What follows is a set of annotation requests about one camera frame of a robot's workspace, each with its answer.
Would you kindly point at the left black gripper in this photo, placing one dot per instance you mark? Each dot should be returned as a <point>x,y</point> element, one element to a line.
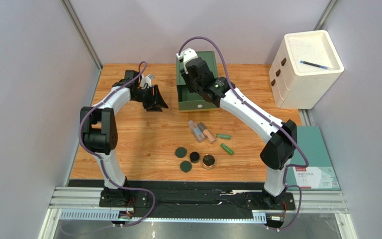
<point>156,102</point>

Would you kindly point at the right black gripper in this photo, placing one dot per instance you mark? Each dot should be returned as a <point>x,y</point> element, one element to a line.
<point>195,81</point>

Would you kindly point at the green top drawer box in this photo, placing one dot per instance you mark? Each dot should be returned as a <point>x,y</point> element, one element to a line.
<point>193,102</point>

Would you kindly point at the clear blue-label bottle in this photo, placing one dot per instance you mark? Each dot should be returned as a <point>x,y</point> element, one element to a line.
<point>196,131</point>

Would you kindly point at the beige grey-cap tube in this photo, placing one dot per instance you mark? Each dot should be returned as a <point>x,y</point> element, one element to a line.
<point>208,135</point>

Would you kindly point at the black round jar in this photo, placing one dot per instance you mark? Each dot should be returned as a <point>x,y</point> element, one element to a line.
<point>194,157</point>

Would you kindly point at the gold rim compact jar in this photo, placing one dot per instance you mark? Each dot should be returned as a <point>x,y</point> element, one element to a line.
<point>208,161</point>

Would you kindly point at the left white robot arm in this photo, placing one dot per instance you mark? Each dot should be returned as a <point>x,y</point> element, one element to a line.
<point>98,131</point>

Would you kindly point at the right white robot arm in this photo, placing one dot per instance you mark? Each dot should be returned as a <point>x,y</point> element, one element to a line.
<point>279,136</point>

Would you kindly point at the green round pad upper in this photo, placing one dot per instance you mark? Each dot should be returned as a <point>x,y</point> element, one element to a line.
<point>181,152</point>

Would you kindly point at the green round pad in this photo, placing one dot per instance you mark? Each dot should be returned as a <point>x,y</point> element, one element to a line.
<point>185,166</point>
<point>181,152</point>

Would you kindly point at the green lipstick upper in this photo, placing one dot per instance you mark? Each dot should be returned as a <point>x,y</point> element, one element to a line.
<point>223,136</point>

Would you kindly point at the green lipstick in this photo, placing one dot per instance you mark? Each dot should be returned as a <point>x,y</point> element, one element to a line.
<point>227,149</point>
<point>223,136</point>

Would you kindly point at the green round pad lower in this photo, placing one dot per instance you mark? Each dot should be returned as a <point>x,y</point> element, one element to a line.
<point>185,166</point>

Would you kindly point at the green lipstick lower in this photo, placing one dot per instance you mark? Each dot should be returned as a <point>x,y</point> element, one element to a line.
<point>227,149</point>

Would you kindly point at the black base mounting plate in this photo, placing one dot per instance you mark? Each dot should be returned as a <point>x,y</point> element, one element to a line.
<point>196,200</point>

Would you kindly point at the blue pen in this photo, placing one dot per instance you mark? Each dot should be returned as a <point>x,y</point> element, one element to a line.
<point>314,65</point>

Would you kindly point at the white three-drawer cabinet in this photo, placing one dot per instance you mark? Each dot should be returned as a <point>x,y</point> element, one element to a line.
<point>299,86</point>

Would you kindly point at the teal box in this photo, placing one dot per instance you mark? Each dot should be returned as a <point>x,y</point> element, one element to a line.
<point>320,174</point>

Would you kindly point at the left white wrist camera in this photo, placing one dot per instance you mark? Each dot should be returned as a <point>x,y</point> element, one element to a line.
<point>146,81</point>

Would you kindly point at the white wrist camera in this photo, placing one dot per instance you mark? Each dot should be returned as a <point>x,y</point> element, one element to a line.
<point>146,81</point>
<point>185,56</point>

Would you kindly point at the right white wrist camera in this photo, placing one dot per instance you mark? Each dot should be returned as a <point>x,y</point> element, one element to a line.
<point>185,56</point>

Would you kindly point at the aluminium frame rail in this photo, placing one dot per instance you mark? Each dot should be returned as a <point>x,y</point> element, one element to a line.
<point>81,203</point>

